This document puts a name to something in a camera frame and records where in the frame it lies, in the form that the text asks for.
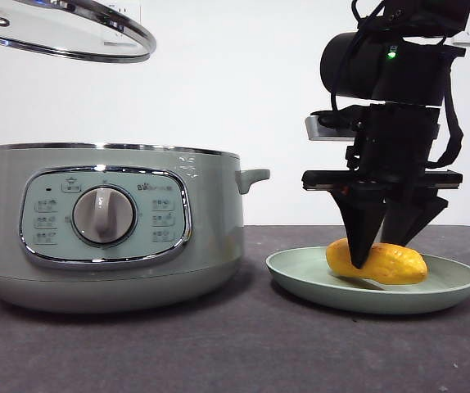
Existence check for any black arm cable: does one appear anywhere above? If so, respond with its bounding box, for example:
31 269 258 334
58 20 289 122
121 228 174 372
434 43 465 169

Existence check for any glass lid with green knob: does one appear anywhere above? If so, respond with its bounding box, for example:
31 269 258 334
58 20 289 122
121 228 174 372
0 0 157 64

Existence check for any yellow corn cob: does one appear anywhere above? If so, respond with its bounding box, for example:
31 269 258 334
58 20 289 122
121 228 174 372
325 238 429 287

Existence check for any pale green round plate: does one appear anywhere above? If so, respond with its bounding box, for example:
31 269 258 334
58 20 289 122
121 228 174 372
265 246 470 315

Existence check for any pale green electric steamer pot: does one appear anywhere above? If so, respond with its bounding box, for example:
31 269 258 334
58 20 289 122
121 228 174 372
0 142 271 315

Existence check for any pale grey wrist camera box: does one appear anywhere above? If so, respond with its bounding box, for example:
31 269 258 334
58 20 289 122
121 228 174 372
305 113 359 142

